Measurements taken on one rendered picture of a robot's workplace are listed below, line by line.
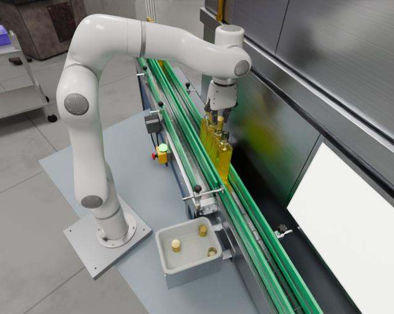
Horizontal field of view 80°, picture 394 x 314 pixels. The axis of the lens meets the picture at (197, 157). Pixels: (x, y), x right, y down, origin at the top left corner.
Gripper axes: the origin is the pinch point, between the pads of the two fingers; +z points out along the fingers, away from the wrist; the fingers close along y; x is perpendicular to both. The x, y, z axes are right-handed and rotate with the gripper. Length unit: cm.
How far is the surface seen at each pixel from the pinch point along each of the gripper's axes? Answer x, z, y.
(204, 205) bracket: 17.9, 28.3, 11.9
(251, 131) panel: 5.1, 5.7, -12.2
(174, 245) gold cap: 27, 35, 27
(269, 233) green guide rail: 39.8, 21.3, -2.9
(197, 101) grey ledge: -57, 29, -12
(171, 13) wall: -395, 62, -88
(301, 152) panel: 30.8, -5.8, -11.8
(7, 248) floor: -58, 134, 144
